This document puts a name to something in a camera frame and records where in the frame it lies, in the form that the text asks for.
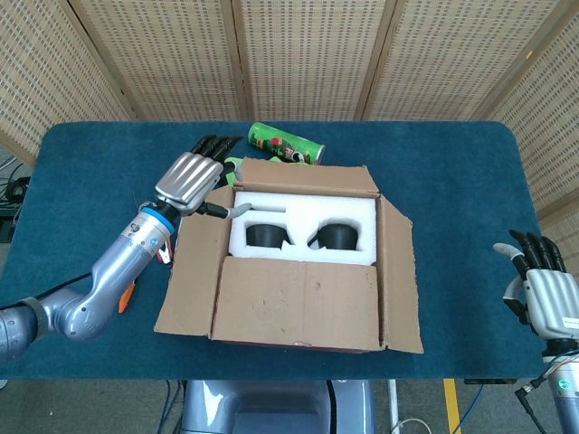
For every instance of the blue carpet table cover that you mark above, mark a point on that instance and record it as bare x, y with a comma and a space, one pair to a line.
452, 181

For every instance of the grey robot torso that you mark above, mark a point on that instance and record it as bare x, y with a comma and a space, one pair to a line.
271, 407

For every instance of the red cardboard box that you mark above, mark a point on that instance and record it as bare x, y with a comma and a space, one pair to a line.
294, 303

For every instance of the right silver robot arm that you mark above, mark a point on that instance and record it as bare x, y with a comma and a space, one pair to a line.
565, 389

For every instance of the black pitcher with spout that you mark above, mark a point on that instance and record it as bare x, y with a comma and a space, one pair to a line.
264, 235

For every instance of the woven wooden folding screen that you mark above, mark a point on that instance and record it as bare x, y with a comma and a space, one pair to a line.
307, 59

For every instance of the white pole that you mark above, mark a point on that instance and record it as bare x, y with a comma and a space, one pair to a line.
393, 398

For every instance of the black bar under table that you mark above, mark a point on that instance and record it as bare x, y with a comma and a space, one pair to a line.
488, 381

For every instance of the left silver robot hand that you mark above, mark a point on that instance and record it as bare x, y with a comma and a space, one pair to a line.
187, 178

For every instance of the green chips can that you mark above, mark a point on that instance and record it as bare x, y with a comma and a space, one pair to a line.
280, 142

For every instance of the white foam insert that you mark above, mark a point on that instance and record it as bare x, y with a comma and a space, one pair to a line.
303, 212

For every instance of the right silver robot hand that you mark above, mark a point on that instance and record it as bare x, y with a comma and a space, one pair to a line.
549, 298

